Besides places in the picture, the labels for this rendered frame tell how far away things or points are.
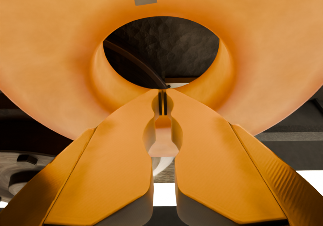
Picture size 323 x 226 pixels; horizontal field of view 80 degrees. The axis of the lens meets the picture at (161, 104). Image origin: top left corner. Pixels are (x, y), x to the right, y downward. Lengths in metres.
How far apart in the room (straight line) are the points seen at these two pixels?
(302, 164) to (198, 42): 8.79
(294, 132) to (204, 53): 5.77
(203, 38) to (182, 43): 0.04
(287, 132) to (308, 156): 3.55
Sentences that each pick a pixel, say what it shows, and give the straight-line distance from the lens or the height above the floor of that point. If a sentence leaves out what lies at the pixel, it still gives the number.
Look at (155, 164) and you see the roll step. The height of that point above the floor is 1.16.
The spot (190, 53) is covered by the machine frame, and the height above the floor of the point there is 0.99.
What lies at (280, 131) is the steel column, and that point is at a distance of 5.94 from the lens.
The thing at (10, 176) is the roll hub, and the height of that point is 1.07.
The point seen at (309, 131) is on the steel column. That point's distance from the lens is 6.37.
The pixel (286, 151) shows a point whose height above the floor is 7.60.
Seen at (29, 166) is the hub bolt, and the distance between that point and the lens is 0.31.
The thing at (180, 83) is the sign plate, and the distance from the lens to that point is 0.45.
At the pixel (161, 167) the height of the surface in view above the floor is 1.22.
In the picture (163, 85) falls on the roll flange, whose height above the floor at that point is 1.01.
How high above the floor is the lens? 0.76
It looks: 48 degrees up
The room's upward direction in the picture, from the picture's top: 179 degrees clockwise
